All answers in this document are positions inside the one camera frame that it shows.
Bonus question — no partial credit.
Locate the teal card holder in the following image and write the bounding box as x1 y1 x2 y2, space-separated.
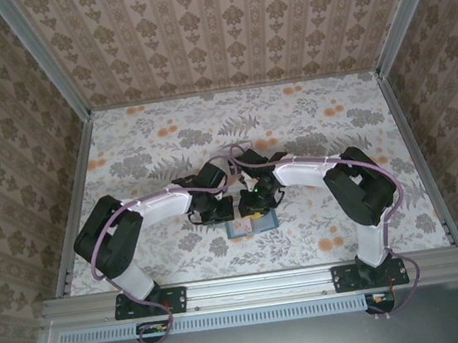
223 210 283 243

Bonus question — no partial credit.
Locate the pink VIP card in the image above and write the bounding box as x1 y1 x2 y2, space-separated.
229 217 255 238

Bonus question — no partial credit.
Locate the small black connector board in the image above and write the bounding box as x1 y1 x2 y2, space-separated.
135 319 172 343
363 289 397 315

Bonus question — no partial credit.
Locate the aluminium table rail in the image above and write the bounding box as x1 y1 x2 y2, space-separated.
38 247 458 331

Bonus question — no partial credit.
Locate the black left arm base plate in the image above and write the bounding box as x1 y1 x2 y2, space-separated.
112 284 189 321

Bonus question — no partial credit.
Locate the grey slotted cable duct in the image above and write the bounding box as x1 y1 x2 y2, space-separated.
57 292 373 343

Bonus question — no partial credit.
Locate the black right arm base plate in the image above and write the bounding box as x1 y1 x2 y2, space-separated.
331 257 411 295

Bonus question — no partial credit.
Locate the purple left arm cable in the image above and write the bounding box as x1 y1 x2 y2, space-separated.
81 165 261 343

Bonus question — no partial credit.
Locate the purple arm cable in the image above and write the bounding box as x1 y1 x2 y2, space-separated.
227 121 426 338
81 165 261 343

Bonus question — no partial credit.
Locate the aluminium side rail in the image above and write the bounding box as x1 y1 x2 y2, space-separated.
375 63 458 256
34 112 115 301

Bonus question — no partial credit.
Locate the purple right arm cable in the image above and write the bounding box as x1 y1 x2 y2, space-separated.
227 121 426 338

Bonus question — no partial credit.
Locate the aluminium frame post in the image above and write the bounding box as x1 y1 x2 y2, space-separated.
367 0 450 81
0 0 94 131

